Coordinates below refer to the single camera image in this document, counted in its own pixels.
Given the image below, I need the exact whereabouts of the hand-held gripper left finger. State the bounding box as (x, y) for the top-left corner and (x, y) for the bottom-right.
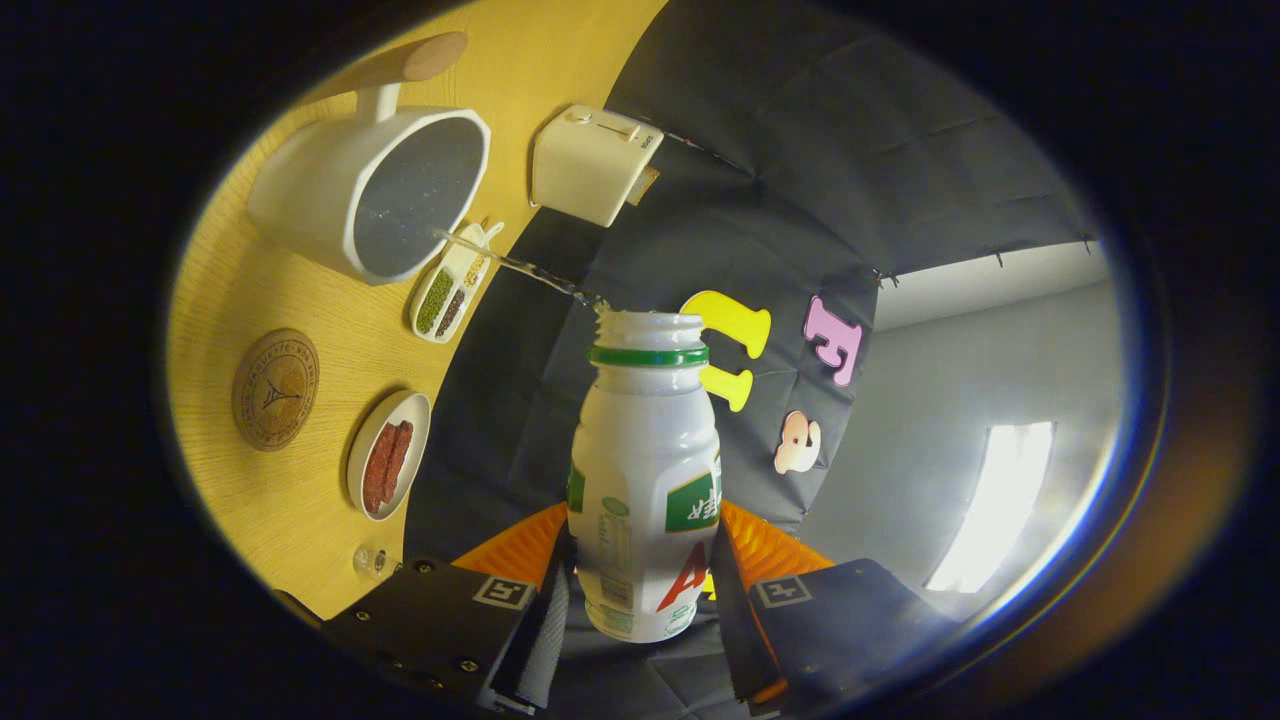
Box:
(325, 503), (576, 717)

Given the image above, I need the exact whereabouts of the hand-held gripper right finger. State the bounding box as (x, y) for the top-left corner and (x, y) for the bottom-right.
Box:
(708, 500), (961, 717)

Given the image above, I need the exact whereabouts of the white juice bottle green collar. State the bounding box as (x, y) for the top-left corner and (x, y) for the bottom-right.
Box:
(566, 310), (724, 643)

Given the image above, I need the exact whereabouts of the round cork coaster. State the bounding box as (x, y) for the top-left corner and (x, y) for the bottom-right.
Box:
(231, 328), (321, 452)

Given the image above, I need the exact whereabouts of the white cup with wooden handle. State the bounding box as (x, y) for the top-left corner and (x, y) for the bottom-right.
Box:
(246, 32), (492, 287)

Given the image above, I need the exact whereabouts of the red meat strip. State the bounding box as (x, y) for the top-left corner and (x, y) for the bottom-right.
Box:
(386, 420), (414, 506)
(363, 425), (399, 515)

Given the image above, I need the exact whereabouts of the wooden table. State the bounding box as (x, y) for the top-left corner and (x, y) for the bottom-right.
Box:
(168, 0), (669, 621)

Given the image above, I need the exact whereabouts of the round white plate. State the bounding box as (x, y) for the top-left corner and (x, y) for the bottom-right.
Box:
(345, 389), (433, 523)

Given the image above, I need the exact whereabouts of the white divided bean tray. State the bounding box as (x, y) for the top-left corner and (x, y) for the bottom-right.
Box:
(409, 221), (506, 345)

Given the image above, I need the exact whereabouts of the black backdrop cloth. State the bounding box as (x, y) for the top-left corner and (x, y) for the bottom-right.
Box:
(405, 0), (1101, 720)

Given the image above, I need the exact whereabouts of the white toaster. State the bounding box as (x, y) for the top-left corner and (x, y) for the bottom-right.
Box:
(529, 104), (665, 229)

